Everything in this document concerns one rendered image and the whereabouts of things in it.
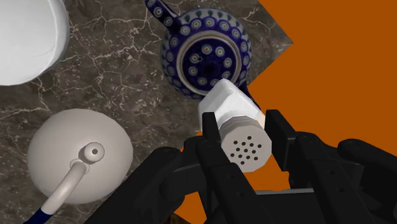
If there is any blue patterned teapot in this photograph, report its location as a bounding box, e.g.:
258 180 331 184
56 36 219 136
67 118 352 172
144 0 261 108

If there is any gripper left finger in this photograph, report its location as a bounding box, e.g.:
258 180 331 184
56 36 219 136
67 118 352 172
84 111 274 224

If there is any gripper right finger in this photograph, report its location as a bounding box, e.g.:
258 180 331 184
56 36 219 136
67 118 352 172
264 109 397 224

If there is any white salt shaker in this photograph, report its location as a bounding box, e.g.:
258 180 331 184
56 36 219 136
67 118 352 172
197 78 273 173

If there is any white round teapot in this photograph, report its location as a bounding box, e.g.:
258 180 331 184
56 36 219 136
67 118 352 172
24 108 134 224

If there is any white bowl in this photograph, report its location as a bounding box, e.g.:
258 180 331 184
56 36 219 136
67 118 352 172
0 0 71 87

